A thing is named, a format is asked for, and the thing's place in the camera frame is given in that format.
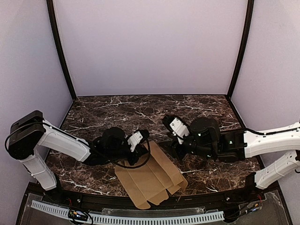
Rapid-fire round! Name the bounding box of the brown cardboard box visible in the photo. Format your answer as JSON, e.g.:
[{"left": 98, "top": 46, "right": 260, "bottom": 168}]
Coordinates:
[{"left": 114, "top": 141, "right": 188, "bottom": 210}]

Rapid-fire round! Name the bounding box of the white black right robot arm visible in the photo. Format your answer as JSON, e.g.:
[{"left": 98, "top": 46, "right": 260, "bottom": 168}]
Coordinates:
[{"left": 163, "top": 116, "right": 300, "bottom": 190}]

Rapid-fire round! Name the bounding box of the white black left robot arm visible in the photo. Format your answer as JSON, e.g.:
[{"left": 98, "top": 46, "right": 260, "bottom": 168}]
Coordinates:
[{"left": 4, "top": 110, "right": 151, "bottom": 191}]

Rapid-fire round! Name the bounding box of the small green circuit board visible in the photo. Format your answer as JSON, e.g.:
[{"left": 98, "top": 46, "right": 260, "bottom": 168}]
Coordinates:
[{"left": 67, "top": 210, "right": 89, "bottom": 221}]

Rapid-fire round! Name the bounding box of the right small circuit board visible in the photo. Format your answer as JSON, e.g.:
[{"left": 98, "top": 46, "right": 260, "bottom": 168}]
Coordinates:
[{"left": 244, "top": 203, "right": 263, "bottom": 214}]

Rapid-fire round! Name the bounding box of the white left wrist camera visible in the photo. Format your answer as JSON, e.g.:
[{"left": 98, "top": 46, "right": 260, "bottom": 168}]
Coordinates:
[{"left": 127, "top": 131, "right": 143, "bottom": 152}]

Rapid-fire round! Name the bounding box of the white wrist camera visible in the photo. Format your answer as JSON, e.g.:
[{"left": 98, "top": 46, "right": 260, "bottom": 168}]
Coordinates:
[
  {"left": 170, "top": 117, "right": 190, "bottom": 144},
  {"left": 127, "top": 131, "right": 143, "bottom": 152}
]

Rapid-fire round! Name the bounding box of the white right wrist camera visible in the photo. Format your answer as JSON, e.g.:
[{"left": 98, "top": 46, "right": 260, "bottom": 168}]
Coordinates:
[{"left": 170, "top": 117, "right": 190, "bottom": 144}]

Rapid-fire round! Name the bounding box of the black front table rail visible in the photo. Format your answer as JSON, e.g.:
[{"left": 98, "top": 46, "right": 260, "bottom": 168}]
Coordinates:
[{"left": 28, "top": 182, "right": 279, "bottom": 213}]

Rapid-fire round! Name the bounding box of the white slotted cable duct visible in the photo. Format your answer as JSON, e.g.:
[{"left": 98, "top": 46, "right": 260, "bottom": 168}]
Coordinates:
[{"left": 30, "top": 200, "right": 225, "bottom": 225}]

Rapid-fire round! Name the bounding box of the black right frame post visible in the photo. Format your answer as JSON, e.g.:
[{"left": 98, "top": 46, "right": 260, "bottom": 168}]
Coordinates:
[{"left": 226, "top": 0, "right": 255, "bottom": 101}]

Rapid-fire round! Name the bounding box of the black frame post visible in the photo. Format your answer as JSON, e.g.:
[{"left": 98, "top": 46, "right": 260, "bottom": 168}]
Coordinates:
[
  {"left": 46, "top": 0, "right": 77, "bottom": 101},
  {"left": 226, "top": 0, "right": 255, "bottom": 101}
]

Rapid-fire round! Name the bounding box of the black left frame post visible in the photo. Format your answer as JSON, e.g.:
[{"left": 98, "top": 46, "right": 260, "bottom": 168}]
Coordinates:
[{"left": 46, "top": 0, "right": 77, "bottom": 101}]

